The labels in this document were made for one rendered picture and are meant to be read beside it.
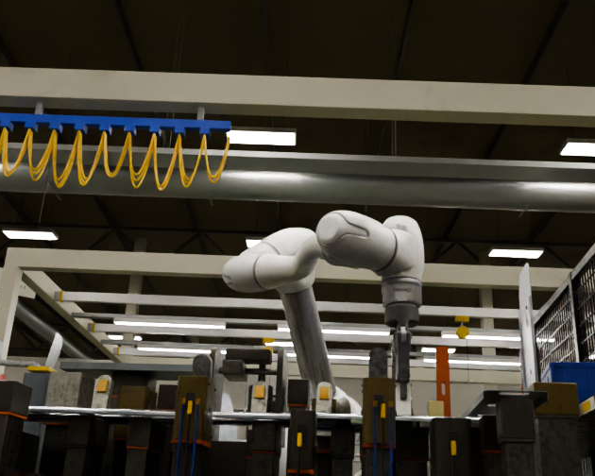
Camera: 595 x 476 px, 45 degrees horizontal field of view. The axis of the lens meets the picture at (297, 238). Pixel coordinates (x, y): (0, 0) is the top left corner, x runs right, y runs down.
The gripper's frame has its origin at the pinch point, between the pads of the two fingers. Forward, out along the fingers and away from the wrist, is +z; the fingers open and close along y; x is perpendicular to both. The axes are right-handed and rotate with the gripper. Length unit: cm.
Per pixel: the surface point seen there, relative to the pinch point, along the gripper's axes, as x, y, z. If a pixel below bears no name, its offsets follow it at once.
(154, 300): -269, -693, -227
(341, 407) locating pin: -13.0, 1.6, 2.0
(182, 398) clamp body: -41.9, 22.8, 4.3
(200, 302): -212, -698, -227
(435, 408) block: 7.8, -10.7, -0.1
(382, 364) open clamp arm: -4.7, 18.0, -3.9
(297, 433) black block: -20.5, 20.6, 9.7
